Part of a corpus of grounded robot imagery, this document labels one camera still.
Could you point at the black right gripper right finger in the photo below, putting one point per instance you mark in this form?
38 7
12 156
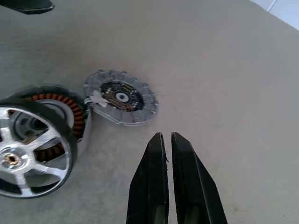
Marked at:
194 186

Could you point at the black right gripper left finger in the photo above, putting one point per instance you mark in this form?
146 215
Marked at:
149 186

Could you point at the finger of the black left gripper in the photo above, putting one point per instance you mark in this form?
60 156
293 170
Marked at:
35 7

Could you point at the grey tape roll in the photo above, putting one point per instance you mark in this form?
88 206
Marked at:
145 109

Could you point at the black motor housing copper windings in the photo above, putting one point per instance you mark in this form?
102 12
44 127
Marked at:
73 107

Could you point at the silver spoked rotor black rim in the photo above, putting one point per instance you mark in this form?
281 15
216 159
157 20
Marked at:
11 159

